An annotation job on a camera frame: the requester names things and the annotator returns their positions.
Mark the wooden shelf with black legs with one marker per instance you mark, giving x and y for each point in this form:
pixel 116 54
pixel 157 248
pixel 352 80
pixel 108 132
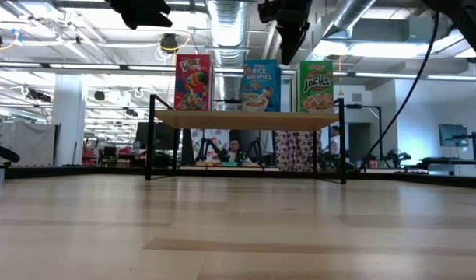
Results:
pixel 246 120

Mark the white patterned panel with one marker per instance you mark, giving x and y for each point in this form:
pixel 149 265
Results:
pixel 211 138

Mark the person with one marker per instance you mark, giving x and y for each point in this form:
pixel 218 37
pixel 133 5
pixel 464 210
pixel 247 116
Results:
pixel 335 142
pixel 234 153

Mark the silver corrugated duct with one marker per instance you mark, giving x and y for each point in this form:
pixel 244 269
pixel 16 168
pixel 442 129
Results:
pixel 230 39

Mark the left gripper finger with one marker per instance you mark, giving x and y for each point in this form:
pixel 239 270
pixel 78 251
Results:
pixel 144 19

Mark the black desk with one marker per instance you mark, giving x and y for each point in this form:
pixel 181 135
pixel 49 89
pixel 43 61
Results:
pixel 448 161

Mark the white draped table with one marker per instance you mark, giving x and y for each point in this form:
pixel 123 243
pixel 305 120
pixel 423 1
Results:
pixel 32 144

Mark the silver ventilation duct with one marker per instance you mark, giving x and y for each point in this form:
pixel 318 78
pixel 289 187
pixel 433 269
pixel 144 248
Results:
pixel 351 11

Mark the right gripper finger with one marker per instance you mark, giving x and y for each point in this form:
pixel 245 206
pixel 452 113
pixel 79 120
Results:
pixel 292 43

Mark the blue Rice Krispies cereal box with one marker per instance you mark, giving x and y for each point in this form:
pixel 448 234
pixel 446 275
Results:
pixel 259 87

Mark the white cylinder column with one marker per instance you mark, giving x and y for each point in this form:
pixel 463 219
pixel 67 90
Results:
pixel 68 120

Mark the long ceiling light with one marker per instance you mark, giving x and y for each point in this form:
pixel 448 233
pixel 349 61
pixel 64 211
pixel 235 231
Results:
pixel 397 75
pixel 67 66
pixel 152 68

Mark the green Apple Jacks cereal box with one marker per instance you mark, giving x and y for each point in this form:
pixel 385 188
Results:
pixel 317 87

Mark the computer monitor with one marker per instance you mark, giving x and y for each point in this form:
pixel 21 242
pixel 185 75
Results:
pixel 453 135

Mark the black monitor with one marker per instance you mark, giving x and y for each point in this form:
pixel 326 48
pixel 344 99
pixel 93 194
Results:
pixel 162 136

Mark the dotted patterned panel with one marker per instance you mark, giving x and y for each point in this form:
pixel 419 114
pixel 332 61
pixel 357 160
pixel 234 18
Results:
pixel 296 151

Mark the red Froot Loops cereal box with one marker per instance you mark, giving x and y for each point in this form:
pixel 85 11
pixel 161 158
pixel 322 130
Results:
pixel 193 83

